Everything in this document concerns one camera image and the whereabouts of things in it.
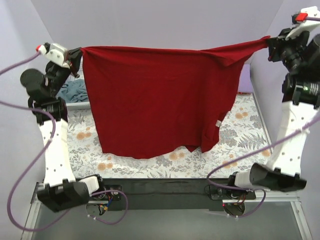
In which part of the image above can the red t shirt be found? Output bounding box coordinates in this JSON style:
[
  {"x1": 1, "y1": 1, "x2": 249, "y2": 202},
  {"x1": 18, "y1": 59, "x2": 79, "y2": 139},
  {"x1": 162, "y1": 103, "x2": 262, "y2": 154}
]
[{"x1": 81, "y1": 37, "x2": 267, "y2": 159}]

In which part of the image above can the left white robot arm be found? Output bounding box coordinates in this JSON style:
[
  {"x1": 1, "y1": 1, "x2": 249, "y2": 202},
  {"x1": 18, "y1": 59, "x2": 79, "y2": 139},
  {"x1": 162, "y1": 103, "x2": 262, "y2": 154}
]
[{"x1": 20, "y1": 43, "x2": 107, "y2": 213}]

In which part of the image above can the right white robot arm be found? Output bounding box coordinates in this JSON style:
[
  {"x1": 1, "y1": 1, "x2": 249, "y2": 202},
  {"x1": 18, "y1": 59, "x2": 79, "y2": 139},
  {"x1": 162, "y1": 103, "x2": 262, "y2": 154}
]
[{"x1": 226, "y1": 28, "x2": 320, "y2": 199}]

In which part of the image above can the blue-grey t shirt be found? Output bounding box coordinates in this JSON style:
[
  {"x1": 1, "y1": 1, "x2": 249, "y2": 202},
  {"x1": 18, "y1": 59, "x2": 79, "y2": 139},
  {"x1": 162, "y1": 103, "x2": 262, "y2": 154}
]
[{"x1": 57, "y1": 79, "x2": 89, "y2": 103}]

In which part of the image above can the white plastic basket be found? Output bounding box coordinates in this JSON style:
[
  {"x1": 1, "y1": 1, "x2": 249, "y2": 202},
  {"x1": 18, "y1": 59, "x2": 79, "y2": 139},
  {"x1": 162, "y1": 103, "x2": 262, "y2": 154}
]
[{"x1": 66, "y1": 74, "x2": 90, "y2": 109}]

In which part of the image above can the folded purple t shirt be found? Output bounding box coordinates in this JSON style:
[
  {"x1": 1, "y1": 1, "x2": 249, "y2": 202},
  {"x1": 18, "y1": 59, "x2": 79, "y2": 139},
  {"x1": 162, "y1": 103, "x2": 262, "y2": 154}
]
[{"x1": 237, "y1": 64, "x2": 254, "y2": 94}]

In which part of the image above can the floral tablecloth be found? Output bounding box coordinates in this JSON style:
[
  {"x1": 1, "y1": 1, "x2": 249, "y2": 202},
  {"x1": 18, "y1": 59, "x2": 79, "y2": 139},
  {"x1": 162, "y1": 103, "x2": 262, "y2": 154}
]
[{"x1": 47, "y1": 93, "x2": 278, "y2": 180}]

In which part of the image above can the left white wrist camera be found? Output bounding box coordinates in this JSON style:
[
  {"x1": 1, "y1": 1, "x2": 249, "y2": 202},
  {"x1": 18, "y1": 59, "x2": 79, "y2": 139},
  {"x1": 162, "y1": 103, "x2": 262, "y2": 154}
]
[{"x1": 35, "y1": 42, "x2": 71, "y2": 69}]

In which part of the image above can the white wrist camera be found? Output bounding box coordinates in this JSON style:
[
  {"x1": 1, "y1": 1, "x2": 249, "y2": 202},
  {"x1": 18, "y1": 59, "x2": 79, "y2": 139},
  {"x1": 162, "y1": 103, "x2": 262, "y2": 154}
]
[
  {"x1": 285, "y1": 6, "x2": 320, "y2": 41},
  {"x1": 35, "y1": 42, "x2": 71, "y2": 69}
]

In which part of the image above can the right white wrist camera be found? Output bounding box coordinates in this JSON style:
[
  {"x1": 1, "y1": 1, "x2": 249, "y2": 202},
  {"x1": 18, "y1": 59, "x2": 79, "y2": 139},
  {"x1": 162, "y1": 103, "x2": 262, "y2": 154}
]
[{"x1": 285, "y1": 6, "x2": 320, "y2": 41}]

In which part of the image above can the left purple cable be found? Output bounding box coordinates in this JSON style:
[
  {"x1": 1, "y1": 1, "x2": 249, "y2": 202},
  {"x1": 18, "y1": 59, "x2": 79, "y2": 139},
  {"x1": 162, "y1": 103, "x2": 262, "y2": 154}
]
[{"x1": 0, "y1": 51, "x2": 130, "y2": 232}]

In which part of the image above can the aluminium rail frame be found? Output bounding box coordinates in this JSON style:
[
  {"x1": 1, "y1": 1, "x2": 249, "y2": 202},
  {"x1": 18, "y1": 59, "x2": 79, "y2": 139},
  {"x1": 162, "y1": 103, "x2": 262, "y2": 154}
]
[{"x1": 21, "y1": 178, "x2": 312, "y2": 240}]

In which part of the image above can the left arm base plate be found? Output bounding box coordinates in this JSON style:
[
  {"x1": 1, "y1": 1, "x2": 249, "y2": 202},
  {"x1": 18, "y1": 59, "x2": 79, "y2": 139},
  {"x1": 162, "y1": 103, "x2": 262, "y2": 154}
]
[{"x1": 86, "y1": 183, "x2": 123, "y2": 201}]

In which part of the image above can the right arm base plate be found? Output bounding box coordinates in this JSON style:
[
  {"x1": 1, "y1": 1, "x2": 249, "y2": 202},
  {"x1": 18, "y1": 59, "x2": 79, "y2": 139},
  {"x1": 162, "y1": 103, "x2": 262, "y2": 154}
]
[{"x1": 204, "y1": 185, "x2": 256, "y2": 200}]

